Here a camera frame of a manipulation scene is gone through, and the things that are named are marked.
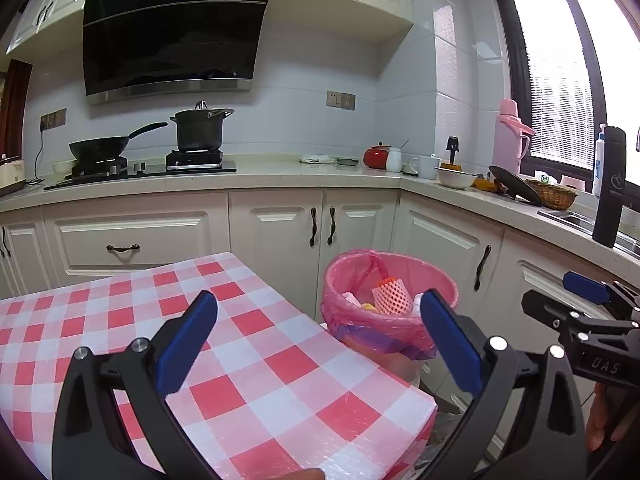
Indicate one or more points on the pink thermos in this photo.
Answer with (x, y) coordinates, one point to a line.
(507, 140)

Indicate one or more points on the black spatula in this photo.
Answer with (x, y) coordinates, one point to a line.
(453, 146)

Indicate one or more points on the person's left hand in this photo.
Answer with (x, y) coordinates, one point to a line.
(300, 475)

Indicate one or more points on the orange yellow object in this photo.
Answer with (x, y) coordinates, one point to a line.
(485, 185)

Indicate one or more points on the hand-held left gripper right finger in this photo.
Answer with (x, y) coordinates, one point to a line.
(452, 347)

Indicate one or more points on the white lower cabinets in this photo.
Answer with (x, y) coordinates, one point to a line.
(270, 230)

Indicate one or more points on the white bowl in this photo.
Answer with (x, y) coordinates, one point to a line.
(455, 179)

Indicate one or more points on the wooden glass sliding door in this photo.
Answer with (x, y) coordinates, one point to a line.
(15, 105)

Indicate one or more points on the pink cup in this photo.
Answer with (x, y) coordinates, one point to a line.
(570, 182)

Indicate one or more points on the white stone countertop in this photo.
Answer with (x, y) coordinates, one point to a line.
(280, 167)

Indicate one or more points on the wall switch panel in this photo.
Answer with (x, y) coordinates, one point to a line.
(341, 100)

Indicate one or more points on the dark framed window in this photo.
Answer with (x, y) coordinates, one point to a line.
(560, 85)

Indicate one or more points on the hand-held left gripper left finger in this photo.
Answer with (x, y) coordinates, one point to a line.
(185, 342)

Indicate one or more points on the wicker basket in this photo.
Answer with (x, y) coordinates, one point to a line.
(552, 197)

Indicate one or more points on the white ceramic jar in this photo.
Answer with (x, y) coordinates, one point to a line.
(394, 161)

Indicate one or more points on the black bottle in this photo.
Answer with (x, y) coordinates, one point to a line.
(610, 190)

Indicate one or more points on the black stock pot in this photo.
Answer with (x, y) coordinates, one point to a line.
(197, 132)

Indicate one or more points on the black pan lid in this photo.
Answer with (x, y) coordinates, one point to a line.
(515, 185)

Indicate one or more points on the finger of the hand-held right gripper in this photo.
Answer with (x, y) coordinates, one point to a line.
(545, 305)
(585, 285)

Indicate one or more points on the black range hood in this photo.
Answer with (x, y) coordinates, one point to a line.
(170, 35)

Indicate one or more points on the white mug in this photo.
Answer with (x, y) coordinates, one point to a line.
(426, 167)

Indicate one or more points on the grey dish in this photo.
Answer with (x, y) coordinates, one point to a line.
(346, 161)

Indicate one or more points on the pink bagged trash bin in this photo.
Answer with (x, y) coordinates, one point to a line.
(347, 320)

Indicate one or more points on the person's right hand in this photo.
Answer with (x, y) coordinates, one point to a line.
(600, 425)

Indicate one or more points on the small pink foam fruit net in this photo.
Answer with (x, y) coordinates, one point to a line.
(390, 297)

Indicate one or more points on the flat white packet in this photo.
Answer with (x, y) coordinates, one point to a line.
(316, 159)

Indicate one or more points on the white rice cooker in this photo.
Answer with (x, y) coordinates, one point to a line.
(11, 175)

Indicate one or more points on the wall power outlet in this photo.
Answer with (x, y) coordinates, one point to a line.
(54, 119)

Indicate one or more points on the white blue bottle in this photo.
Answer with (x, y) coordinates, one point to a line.
(598, 165)

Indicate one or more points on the red checkered tablecloth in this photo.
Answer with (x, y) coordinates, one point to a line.
(280, 340)

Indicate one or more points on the steel sink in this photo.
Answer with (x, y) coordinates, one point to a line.
(570, 217)

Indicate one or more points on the black gas stove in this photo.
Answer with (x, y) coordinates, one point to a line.
(195, 160)

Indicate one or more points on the black wok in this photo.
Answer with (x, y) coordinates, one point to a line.
(97, 149)

